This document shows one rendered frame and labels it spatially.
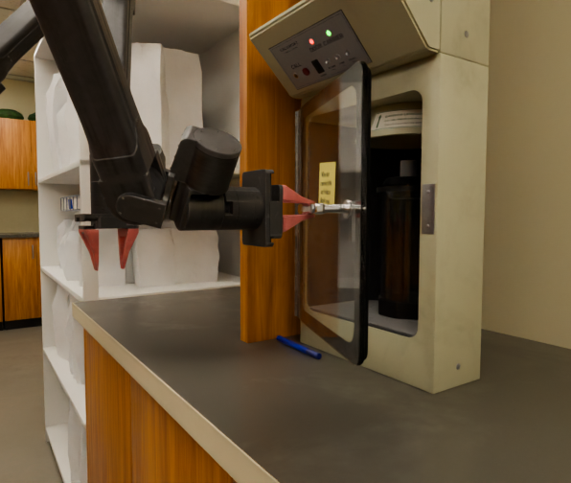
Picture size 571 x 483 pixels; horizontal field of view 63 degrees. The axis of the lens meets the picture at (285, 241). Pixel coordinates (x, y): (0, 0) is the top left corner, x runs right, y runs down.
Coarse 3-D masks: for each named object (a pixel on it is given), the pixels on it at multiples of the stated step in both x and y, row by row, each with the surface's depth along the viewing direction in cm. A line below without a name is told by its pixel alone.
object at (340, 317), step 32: (320, 96) 75; (352, 96) 62; (320, 128) 75; (352, 128) 62; (320, 160) 75; (352, 160) 62; (352, 192) 62; (320, 224) 76; (352, 224) 63; (320, 256) 76; (352, 256) 63; (320, 288) 76; (352, 288) 63; (320, 320) 76; (352, 320) 63; (352, 352) 63
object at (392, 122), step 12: (384, 108) 76; (396, 108) 74; (408, 108) 73; (420, 108) 73; (372, 120) 77; (384, 120) 75; (396, 120) 74; (408, 120) 73; (420, 120) 72; (372, 132) 76; (384, 132) 74; (396, 132) 73; (408, 132) 72; (420, 132) 72; (372, 144) 87; (384, 144) 88; (396, 144) 88; (408, 144) 88; (420, 144) 87
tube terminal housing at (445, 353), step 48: (480, 0) 67; (480, 48) 68; (384, 96) 71; (432, 96) 64; (480, 96) 68; (432, 144) 64; (480, 144) 69; (480, 192) 69; (432, 240) 65; (480, 240) 70; (432, 288) 65; (480, 288) 71; (384, 336) 73; (432, 336) 65; (480, 336) 71; (432, 384) 66
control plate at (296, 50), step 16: (336, 16) 66; (304, 32) 73; (320, 32) 71; (336, 32) 69; (352, 32) 67; (272, 48) 80; (288, 48) 78; (304, 48) 75; (320, 48) 73; (336, 48) 71; (352, 48) 69; (288, 64) 81; (304, 64) 78; (336, 64) 74; (352, 64) 72; (304, 80) 82; (320, 80) 79
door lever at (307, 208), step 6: (300, 204) 69; (306, 204) 66; (312, 204) 62; (318, 204) 62; (324, 204) 62; (330, 204) 63; (336, 204) 63; (342, 204) 64; (348, 204) 63; (300, 210) 69; (306, 210) 66; (312, 210) 62; (318, 210) 62; (324, 210) 62; (330, 210) 63; (336, 210) 63; (342, 210) 63; (348, 210) 63; (348, 216) 63
